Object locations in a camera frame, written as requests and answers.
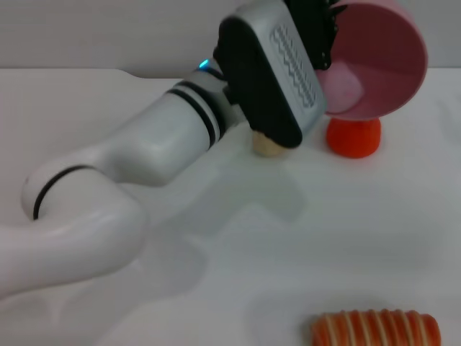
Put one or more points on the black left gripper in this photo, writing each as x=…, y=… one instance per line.
x=313, y=25

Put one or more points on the pink toy peach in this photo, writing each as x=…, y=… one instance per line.
x=340, y=90

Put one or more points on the pink plastic bowl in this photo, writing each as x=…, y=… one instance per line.
x=389, y=54

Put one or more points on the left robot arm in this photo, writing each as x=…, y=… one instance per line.
x=162, y=137

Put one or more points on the red orange toy pear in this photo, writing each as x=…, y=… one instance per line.
x=354, y=138

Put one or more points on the beige round bun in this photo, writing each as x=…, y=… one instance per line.
x=264, y=147

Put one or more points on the orange white striped toy bread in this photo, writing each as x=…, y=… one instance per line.
x=374, y=329

